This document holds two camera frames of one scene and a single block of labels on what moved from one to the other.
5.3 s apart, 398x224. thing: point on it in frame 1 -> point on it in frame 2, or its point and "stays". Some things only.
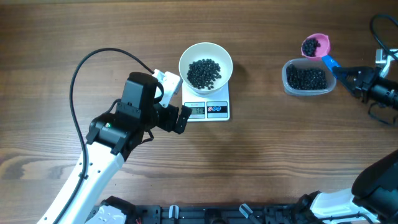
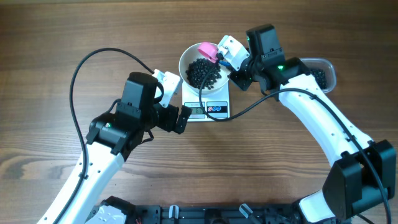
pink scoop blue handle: [316, 46] -> [209, 50]
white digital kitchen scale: [211, 107] stays
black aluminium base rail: [212, 213] stays
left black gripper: [169, 124] stays
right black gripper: [366, 77] -> [236, 76]
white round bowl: [205, 67] stays
